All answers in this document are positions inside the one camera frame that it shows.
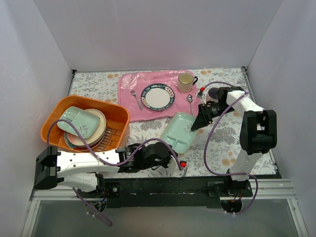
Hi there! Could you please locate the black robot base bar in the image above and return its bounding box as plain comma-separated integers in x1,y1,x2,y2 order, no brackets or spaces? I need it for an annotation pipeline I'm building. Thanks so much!
98,170,247,208

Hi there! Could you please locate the orange plastic bin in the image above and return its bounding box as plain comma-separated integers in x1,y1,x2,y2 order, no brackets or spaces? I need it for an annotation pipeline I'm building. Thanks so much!
40,95,130,152

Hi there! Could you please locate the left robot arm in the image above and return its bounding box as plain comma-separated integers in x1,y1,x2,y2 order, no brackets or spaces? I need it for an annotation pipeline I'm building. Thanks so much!
34,142,176,198

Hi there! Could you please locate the cream and pink branch plate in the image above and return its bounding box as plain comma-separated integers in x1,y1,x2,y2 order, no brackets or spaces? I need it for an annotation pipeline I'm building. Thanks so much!
72,109,106,147

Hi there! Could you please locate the light green divided tray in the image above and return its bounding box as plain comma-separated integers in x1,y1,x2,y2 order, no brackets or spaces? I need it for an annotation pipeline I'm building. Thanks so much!
160,112,197,154
60,106,100,139

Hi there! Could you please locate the metal fork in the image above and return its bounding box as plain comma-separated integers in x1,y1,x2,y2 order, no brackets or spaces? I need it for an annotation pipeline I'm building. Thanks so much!
130,90,143,110

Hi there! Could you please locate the metal spoon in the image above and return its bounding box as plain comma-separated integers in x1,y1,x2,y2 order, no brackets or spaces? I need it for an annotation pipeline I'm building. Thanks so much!
187,94,193,116

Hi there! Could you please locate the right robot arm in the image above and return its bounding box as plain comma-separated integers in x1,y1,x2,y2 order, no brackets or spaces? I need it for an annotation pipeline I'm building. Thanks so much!
191,86,277,197

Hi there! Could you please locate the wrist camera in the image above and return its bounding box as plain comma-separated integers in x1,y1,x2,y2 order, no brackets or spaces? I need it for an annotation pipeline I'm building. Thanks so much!
196,87,205,101
168,158,188,178

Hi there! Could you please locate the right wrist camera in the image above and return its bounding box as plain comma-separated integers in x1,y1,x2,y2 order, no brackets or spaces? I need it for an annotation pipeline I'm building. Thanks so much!
196,87,205,101

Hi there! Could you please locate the pink mug purple inside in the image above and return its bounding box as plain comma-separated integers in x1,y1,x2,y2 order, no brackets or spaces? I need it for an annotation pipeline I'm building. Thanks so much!
205,87,219,104

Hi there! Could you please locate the aluminium frame rail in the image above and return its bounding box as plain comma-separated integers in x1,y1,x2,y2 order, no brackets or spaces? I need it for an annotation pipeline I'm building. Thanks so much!
240,66,282,179

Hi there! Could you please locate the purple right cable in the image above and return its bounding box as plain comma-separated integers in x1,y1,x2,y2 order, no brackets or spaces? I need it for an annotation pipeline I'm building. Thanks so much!
199,81,259,215

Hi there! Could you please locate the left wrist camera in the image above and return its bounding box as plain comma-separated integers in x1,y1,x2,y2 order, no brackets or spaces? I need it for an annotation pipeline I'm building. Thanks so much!
168,158,188,178

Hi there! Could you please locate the white plate green rim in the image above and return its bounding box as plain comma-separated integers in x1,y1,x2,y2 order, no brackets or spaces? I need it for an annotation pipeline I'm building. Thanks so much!
141,83,175,111

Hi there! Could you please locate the cream mug black handle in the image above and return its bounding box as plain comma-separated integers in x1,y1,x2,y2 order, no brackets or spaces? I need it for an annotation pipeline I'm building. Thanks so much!
177,73,198,93

